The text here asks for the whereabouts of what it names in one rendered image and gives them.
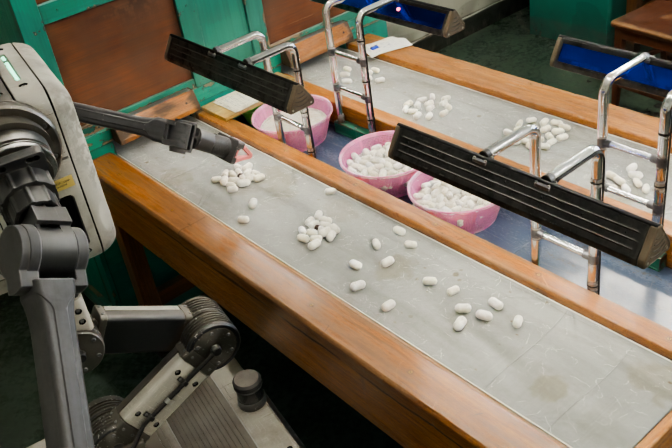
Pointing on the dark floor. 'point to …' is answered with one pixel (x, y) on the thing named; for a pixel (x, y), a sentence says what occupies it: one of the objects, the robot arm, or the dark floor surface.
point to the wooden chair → (647, 29)
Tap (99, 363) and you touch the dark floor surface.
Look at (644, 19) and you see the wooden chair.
